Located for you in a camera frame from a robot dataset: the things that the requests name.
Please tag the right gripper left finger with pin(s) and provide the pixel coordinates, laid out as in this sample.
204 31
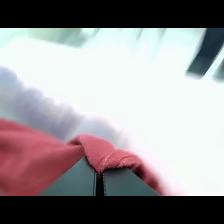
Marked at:
75 181

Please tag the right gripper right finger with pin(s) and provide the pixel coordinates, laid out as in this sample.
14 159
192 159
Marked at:
126 183

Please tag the red T-shirt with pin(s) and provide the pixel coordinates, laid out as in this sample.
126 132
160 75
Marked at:
36 160

